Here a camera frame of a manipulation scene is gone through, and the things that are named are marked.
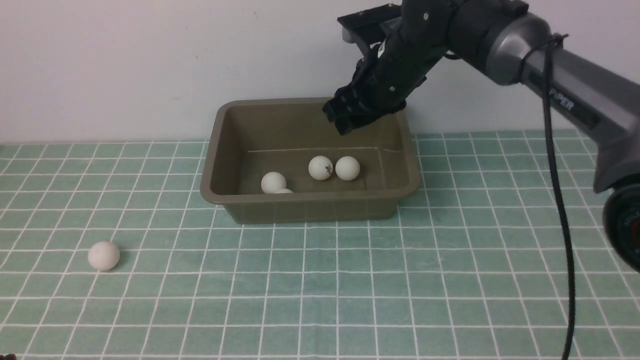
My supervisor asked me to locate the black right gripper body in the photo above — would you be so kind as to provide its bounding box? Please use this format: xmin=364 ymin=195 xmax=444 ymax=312
xmin=322 ymin=30 xmax=446 ymax=136

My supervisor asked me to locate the white ping-pong ball printed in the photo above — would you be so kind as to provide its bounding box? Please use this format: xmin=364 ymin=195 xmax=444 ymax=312
xmin=307 ymin=155 xmax=334 ymax=182

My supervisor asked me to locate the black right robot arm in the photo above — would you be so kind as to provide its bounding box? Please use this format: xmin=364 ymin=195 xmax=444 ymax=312
xmin=322 ymin=0 xmax=640 ymax=271

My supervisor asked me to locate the olive plastic bin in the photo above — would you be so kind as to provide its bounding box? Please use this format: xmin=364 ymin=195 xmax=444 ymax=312
xmin=199 ymin=97 xmax=421 ymax=224

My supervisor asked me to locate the green checkered tablecloth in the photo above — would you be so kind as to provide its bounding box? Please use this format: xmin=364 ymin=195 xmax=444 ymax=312
xmin=0 ymin=129 xmax=640 ymax=360

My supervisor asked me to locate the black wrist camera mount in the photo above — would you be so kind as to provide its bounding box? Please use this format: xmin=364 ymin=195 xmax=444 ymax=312
xmin=337 ymin=3 xmax=402 ymax=56

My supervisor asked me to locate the black camera cable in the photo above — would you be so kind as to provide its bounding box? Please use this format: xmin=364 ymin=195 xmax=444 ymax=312
xmin=520 ymin=33 xmax=577 ymax=360

